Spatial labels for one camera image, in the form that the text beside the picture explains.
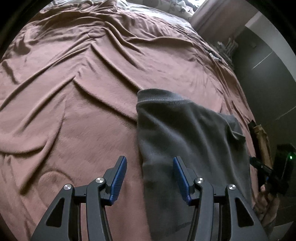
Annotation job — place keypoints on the folded brown garment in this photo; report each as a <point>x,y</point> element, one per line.
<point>261,144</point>

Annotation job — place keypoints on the white bedside table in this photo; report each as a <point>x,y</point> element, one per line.
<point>227,50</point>

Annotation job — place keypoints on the right pink curtain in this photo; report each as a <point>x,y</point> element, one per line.
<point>217,21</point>

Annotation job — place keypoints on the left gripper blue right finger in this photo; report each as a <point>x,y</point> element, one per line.
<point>184,181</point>

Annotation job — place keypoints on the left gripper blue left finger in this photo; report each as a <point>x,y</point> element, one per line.
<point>114,179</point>

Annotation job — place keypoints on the person's right hand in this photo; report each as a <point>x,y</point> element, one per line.
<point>266,206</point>

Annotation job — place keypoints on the brown bed blanket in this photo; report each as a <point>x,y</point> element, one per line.
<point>69,84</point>

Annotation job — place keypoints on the pile of plush toys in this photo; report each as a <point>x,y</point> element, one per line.
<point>183,9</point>

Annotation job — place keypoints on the dark grey t-shirt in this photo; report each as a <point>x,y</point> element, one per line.
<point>210,143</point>

